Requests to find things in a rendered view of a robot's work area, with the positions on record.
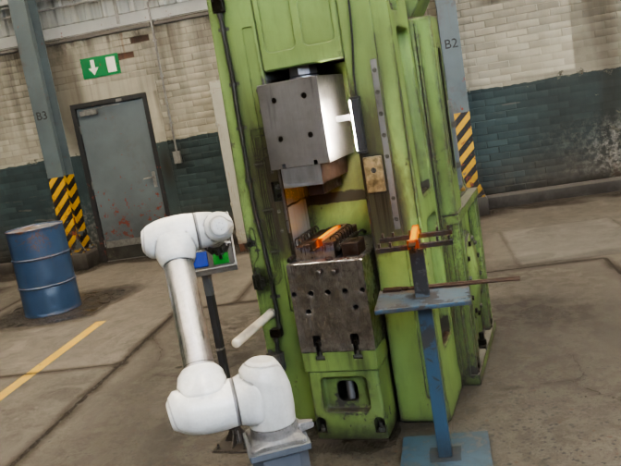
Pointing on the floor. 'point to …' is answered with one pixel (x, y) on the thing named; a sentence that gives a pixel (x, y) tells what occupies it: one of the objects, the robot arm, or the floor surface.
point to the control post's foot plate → (231, 443)
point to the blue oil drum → (43, 269)
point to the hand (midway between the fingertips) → (219, 253)
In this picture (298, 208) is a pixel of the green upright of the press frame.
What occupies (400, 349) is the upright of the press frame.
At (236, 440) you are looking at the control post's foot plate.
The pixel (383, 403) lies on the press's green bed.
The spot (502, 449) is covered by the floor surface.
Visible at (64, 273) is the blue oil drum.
